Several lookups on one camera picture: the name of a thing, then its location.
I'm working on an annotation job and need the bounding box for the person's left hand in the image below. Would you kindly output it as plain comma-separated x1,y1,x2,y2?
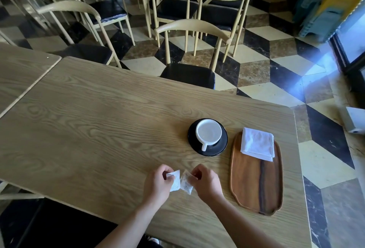
142,164,175,208

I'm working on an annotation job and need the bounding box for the person's right hand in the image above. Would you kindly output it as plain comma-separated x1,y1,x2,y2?
190,164,226,204

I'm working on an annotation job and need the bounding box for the white paper sugar packet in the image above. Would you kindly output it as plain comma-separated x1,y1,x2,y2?
167,170,181,192

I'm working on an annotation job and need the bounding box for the clear plastic sachet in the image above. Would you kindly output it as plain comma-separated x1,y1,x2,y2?
180,170,198,195

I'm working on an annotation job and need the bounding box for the person's left forearm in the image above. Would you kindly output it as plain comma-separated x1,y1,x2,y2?
95,201,167,248

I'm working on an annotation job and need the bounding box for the person's right forearm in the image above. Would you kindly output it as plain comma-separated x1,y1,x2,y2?
206,195,283,248

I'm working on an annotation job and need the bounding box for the black saucer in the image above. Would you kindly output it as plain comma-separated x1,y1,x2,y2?
187,118,228,157

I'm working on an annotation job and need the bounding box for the white coffee cup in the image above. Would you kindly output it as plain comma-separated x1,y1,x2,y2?
196,119,222,152

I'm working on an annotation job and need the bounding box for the brown wooden tray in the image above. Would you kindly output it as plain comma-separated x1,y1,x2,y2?
229,132,284,216

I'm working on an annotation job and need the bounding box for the white folded napkin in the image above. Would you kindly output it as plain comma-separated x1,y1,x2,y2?
240,127,275,162

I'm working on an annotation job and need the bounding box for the white box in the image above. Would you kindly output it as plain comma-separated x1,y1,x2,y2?
340,106,365,135

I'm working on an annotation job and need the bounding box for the light wooden table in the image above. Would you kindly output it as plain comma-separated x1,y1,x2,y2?
0,42,63,119

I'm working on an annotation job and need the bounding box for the stack of blue plastic stools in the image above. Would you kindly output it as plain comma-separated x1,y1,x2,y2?
291,0,347,43

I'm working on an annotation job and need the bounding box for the black door frame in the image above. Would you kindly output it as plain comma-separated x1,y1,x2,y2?
329,29,365,91

